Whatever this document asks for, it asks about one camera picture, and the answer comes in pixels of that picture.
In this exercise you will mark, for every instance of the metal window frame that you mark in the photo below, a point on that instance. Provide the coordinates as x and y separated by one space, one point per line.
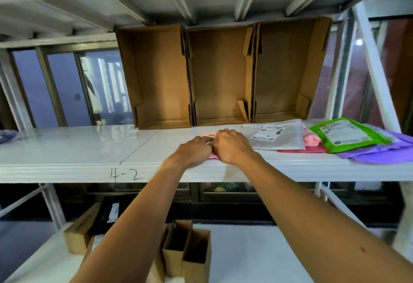
51 89

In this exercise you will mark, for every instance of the person's left forearm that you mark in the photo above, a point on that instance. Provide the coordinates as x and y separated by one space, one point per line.
129 228

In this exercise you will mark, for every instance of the person's right hand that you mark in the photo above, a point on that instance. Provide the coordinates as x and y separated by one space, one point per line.
232 147

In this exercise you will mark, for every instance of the open brown cardboard box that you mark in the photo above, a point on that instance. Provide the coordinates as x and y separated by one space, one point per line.
284 69
158 76
219 76

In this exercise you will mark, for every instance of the person's left hand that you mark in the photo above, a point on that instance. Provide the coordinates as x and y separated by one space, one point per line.
195 152

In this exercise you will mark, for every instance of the black package with white label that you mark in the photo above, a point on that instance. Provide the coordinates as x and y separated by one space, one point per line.
113 211

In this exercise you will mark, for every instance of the cardboard carton with white label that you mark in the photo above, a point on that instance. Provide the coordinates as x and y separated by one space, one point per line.
92 247

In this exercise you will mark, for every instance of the white mailer bag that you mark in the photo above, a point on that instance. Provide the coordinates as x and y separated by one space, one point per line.
290 137

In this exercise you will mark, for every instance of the red mailer bag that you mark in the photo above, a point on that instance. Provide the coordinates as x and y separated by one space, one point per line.
303 149

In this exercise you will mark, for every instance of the person's right forearm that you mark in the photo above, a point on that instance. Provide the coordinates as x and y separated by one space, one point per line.
322 221

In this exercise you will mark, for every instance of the green mailer bag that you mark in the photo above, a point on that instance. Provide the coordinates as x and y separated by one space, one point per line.
348 134

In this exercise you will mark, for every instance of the crumpled blue plastic film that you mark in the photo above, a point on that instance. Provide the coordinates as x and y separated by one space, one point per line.
8 137

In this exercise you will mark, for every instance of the white metal shelf rack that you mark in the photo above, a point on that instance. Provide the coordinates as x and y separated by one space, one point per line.
64 150

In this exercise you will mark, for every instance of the small pink packet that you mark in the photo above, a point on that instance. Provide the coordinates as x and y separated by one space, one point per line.
213 156

